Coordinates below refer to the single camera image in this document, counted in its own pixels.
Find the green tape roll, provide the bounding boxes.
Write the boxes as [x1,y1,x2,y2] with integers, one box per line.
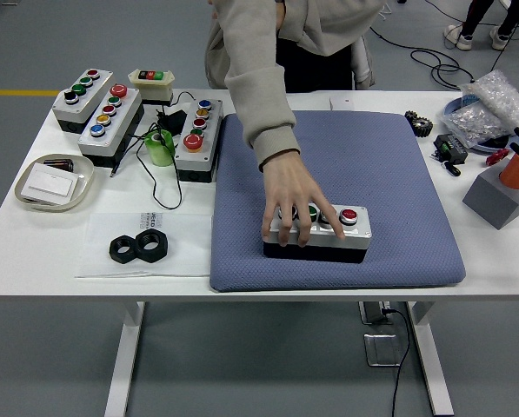
[144,129,176,167]

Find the dark battery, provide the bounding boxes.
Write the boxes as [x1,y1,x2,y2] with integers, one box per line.
[43,158,76,173]

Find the black electronic module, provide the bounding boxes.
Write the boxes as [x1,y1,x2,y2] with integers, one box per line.
[432,133,469,165]

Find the person's hand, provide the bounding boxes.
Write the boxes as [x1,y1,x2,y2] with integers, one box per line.
[261,149,347,248]

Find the bubble wrap bag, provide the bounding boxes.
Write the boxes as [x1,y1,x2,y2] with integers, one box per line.
[461,69,519,134]

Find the white wall switch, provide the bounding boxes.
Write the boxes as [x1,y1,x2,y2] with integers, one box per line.
[23,162,78,203]

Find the black floor cable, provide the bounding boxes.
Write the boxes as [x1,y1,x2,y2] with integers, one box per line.
[369,0,519,92]

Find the black hex nut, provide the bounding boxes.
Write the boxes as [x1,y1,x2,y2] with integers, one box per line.
[109,233,140,262]
[135,228,170,262]

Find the grey four-button control box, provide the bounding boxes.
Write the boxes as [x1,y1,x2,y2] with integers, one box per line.
[262,203,373,265]

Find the black under-table power cable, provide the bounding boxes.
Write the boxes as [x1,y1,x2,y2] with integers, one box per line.
[381,307,412,417]

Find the blue-grey padded mat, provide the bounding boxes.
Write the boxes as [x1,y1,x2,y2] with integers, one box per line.
[209,110,467,293]

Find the grey four-button station box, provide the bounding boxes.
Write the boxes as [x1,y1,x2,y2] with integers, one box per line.
[51,68,116,135]

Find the metal floor socket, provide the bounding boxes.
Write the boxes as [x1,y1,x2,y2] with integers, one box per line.
[363,332,410,367]

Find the white table leg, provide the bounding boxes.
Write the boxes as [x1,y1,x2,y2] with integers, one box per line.
[103,301,146,417]
[404,301,455,417]

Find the grey five-button box, short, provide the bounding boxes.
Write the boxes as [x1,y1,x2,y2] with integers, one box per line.
[173,97,224,183]

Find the beige shallow tray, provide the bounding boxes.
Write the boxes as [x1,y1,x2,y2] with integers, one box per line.
[14,152,96,213]

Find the grey block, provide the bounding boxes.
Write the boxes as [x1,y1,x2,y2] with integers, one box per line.
[462,167,519,230]

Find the grey five-button box, long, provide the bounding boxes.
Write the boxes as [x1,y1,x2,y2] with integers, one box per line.
[76,83,146,169]

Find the cream three-button switch box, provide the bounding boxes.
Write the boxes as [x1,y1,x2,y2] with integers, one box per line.
[127,68,176,107]

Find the background person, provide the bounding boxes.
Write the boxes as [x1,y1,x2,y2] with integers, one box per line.
[443,0,519,52]

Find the blue plate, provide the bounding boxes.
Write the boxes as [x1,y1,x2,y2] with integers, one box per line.
[442,96,519,154]

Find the clear plastic bag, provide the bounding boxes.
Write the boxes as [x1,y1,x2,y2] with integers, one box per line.
[74,211,212,279]

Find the small red connector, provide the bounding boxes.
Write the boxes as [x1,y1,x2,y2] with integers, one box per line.
[484,149,510,166]

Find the thin black adapter cord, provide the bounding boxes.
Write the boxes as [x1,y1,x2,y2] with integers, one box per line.
[110,89,195,210]

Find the black power adapter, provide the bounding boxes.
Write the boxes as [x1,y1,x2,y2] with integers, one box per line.
[156,108,189,135]

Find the clear bag of screws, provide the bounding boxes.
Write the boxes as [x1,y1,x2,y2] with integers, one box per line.
[436,103,510,149]

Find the orange cylinder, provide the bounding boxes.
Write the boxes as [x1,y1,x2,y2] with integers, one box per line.
[499,151,519,190]

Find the black gear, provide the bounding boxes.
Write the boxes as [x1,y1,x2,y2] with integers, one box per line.
[404,109,434,139]

